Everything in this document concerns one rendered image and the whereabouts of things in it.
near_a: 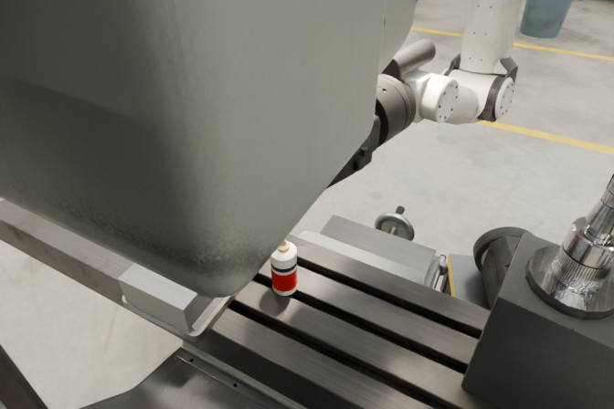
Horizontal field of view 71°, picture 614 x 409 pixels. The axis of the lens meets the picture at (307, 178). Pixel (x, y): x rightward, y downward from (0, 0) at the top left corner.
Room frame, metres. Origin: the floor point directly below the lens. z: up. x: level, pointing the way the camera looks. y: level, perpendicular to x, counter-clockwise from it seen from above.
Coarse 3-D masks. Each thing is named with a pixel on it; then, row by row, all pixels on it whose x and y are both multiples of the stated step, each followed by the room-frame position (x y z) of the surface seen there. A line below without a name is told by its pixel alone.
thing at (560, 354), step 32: (544, 256) 0.33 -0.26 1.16; (512, 288) 0.30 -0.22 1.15; (544, 288) 0.29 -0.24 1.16; (608, 288) 0.29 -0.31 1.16; (512, 320) 0.27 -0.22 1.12; (544, 320) 0.26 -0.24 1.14; (576, 320) 0.26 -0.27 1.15; (608, 320) 0.26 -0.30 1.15; (480, 352) 0.28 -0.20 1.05; (512, 352) 0.27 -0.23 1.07; (544, 352) 0.25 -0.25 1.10; (576, 352) 0.24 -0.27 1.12; (608, 352) 0.23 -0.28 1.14; (480, 384) 0.28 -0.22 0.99; (512, 384) 0.26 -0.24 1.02; (544, 384) 0.24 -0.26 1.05; (576, 384) 0.23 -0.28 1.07; (608, 384) 0.22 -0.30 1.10
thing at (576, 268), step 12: (564, 240) 0.31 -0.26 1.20; (564, 252) 0.30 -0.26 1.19; (576, 252) 0.29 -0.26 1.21; (588, 252) 0.29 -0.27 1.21; (552, 264) 0.31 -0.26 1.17; (564, 264) 0.30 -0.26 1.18; (576, 264) 0.29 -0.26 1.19; (588, 264) 0.28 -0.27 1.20; (600, 264) 0.28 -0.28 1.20; (612, 264) 0.28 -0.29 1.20; (564, 276) 0.29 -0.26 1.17; (576, 276) 0.28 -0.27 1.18; (588, 276) 0.28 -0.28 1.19; (600, 276) 0.28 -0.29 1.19; (576, 288) 0.28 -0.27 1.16; (588, 288) 0.28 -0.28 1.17
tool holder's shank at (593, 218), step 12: (612, 180) 0.30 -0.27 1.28; (612, 192) 0.30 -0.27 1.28; (600, 204) 0.30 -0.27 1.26; (612, 204) 0.29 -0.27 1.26; (588, 216) 0.31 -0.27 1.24; (600, 216) 0.30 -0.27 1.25; (612, 216) 0.29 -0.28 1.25; (588, 228) 0.30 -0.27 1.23; (600, 228) 0.29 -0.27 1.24; (612, 228) 0.29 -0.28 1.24
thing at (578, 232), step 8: (584, 216) 0.32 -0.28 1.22; (576, 224) 0.31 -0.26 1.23; (584, 224) 0.31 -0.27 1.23; (576, 232) 0.30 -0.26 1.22; (584, 232) 0.30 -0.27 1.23; (576, 240) 0.30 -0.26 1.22; (584, 240) 0.29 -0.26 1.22; (592, 240) 0.29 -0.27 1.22; (600, 240) 0.29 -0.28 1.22; (608, 240) 0.29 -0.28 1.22; (584, 248) 0.29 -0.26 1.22; (592, 248) 0.28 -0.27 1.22; (600, 248) 0.28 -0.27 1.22; (608, 248) 0.28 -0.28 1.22; (608, 256) 0.28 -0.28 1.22
